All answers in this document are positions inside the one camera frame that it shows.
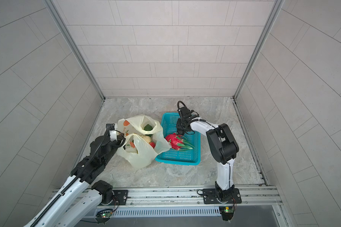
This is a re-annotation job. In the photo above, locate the pink dragon fruit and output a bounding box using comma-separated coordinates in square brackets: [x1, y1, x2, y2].
[165, 133, 195, 151]

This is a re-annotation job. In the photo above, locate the translucent cream plastic bag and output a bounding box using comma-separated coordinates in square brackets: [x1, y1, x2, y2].
[117, 114, 171, 170]

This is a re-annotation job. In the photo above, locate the dark green avocado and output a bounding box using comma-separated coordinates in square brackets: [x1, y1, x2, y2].
[144, 124, 153, 131]

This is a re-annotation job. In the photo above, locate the beige round fruit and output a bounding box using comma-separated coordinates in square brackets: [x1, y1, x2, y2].
[141, 135, 152, 143]

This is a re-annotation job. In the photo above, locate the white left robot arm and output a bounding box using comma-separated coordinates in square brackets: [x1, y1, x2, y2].
[26, 124, 126, 227]

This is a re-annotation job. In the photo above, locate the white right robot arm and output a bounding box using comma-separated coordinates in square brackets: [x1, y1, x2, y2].
[176, 106, 239, 202]

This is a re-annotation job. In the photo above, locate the teal plastic basket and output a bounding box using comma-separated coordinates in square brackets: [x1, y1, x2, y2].
[155, 113, 201, 166]

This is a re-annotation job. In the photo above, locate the left circuit board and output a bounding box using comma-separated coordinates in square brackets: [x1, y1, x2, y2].
[95, 209, 113, 225]

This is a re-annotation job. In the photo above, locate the circuit board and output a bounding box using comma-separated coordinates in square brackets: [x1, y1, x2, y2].
[219, 206, 235, 221]
[95, 209, 113, 225]

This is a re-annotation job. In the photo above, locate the right circuit board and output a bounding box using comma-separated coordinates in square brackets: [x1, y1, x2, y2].
[219, 206, 235, 221]

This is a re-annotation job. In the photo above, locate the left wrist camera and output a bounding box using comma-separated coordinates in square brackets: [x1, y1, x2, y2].
[106, 123, 117, 141]

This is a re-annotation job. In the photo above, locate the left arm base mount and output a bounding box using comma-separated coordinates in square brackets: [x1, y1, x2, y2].
[91, 180, 129, 206]

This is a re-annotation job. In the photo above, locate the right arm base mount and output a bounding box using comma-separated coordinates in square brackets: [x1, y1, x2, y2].
[197, 183, 242, 205]

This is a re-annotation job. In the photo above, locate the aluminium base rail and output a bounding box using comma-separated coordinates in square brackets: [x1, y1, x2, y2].
[51, 185, 282, 219]

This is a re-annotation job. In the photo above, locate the right aluminium corner post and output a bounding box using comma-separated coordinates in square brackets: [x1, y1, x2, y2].
[234, 0, 284, 100]

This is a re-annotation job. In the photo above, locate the aluminium corner post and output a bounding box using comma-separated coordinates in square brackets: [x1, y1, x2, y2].
[43, 0, 106, 101]
[234, 0, 284, 100]

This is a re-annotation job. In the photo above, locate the left aluminium corner post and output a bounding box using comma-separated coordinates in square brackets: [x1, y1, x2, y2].
[43, 0, 106, 101]

